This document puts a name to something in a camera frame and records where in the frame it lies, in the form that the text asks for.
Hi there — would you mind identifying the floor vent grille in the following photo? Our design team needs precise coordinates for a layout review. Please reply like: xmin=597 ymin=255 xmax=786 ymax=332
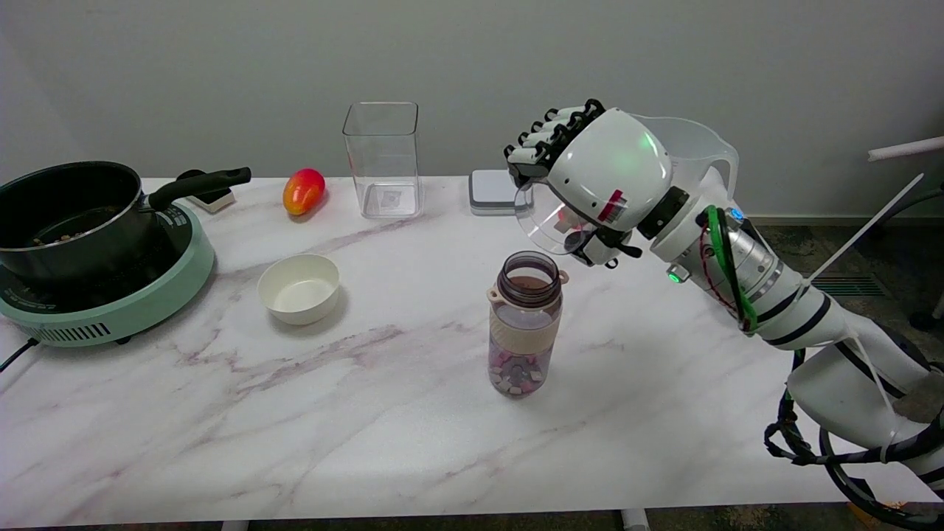
xmin=808 ymin=273 xmax=886 ymax=298

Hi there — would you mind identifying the purple water bottle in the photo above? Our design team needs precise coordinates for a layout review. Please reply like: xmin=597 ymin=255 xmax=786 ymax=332
xmin=487 ymin=251 xmax=570 ymax=399

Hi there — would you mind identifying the black power cord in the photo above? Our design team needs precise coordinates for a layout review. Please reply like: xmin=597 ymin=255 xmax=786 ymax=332
xmin=0 ymin=338 xmax=38 ymax=373

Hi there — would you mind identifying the grey white kitchen scale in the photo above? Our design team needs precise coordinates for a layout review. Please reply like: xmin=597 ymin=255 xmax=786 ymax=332
xmin=468 ymin=169 xmax=526 ymax=216

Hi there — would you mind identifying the white tube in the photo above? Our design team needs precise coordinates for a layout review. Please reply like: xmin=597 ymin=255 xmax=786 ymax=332
xmin=868 ymin=136 xmax=944 ymax=162

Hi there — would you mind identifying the green induction cooker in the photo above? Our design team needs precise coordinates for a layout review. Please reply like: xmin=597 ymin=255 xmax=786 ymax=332
xmin=0 ymin=201 xmax=215 ymax=347

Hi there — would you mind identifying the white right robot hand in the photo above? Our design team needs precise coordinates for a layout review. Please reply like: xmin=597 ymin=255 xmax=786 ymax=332
xmin=504 ymin=100 xmax=690 ymax=268

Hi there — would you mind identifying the large clear measuring jug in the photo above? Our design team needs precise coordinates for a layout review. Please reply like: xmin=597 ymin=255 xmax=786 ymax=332
xmin=631 ymin=114 xmax=740 ymax=216

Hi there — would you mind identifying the green cable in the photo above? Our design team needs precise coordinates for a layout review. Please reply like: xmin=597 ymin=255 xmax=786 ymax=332
xmin=704 ymin=205 xmax=760 ymax=333

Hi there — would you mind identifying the small clear measuring cup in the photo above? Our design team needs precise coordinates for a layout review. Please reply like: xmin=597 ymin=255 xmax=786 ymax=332
xmin=514 ymin=181 xmax=598 ymax=257

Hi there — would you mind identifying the red orange toy mango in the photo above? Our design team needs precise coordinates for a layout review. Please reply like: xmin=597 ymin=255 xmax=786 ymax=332
xmin=282 ymin=168 xmax=326 ymax=216

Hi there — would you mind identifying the small white black device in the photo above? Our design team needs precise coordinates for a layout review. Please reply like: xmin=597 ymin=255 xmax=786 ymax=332
xmin=177 ymin=170 xmax=236 ymax=215

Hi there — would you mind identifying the black saucepan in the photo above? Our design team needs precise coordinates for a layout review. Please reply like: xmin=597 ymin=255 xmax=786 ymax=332
xmin=0 ymin=161 xmax=252 ymax=285

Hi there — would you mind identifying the white bowl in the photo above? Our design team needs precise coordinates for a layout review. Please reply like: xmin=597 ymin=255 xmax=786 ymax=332
xmin=257 ymin=254 xmax=341 ymax=326

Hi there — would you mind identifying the black cable bundle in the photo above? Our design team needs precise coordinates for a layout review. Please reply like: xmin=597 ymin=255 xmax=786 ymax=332
xmin=763 ymin=347 xmax=944 ymax=530

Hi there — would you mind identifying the clear square plastic container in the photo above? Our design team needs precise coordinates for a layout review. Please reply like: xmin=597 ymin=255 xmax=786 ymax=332
xmin=342 ymin=102 xmax=423 ymax=220

